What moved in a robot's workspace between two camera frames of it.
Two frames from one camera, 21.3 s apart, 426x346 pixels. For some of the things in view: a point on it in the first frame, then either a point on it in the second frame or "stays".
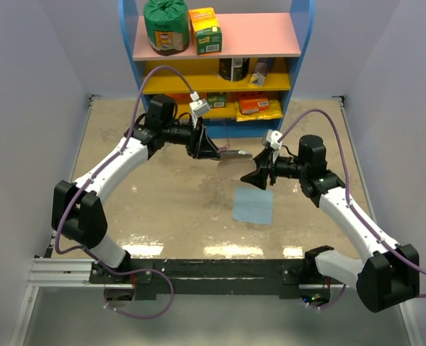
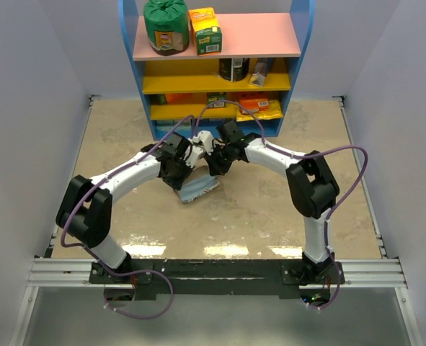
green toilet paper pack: [166, 24] stays
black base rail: [220, 276] stays
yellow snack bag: [274, 111] stays
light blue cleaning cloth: [253, 205] to [196, 186]
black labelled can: [233, 68] stays
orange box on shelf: [251, 102] stays
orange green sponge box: [207, 34] stays
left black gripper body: [193, 142] to [179, 175]
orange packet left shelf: [181, 98] stays
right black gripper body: [272, 166] to [220, 159]
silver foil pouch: [258, 78] stays
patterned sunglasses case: [235, 164] to [197, 172]
